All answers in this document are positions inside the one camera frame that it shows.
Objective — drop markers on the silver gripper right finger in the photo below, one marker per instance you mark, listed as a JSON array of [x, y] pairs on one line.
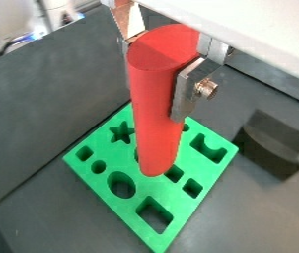
[[194, 83]]

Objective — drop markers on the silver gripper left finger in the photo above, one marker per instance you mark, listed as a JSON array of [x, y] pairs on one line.
[[129, 18]]

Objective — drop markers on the green shape sorter board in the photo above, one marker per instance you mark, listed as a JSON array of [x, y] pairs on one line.
[[153, 204]]

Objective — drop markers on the white robot base equipment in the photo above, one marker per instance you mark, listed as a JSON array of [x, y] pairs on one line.
[[29, 19]]

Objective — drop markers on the red oval peg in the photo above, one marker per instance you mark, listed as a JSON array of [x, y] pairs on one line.
[[157, 56]]

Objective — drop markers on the black block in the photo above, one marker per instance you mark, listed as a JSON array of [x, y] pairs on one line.
[[269, 143]]

